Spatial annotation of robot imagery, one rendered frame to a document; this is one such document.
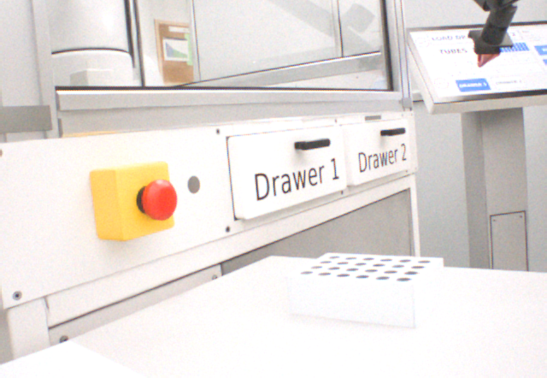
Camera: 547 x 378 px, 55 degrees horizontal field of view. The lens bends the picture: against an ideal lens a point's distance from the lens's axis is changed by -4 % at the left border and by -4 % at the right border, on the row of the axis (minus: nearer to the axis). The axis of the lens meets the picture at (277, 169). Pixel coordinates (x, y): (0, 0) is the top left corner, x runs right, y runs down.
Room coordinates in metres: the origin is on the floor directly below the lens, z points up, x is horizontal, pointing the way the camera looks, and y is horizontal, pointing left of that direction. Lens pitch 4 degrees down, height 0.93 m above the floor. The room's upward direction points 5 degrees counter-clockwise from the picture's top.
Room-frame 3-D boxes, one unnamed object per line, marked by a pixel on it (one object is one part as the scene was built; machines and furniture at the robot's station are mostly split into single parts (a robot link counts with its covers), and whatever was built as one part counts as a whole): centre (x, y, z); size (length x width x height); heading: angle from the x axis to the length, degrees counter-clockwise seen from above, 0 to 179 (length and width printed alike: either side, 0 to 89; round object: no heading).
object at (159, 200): (0.52, 0.12, 0.88); 0.04 x 0.03 x 0.04; 145
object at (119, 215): (0.54, 0.15, 0.88); 0.07 x 0.05 x 0.07; 145
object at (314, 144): (0.81, -0.05, 0.91); 0.07 x 0.04 x 0.01; 145
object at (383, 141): (1.08, -0.21, 0.87); 0.29 x 0.02 x 0.11; 145
